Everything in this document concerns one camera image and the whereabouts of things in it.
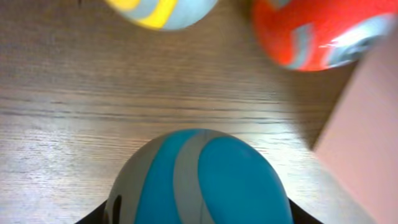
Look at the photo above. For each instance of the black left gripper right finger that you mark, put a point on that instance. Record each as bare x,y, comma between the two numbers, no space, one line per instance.
300,216

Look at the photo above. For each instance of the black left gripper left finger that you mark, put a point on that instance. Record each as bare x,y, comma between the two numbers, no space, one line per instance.
95,217

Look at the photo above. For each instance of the white cardboard box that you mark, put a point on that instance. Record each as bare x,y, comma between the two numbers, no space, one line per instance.
359,142

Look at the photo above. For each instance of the blue face ball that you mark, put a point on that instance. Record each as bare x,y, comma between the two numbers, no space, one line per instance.
197,176

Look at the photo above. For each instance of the red face ball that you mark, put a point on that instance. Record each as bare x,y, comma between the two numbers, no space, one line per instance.
315,35

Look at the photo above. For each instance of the yellow face ball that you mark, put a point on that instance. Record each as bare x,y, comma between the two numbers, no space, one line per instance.
163,14

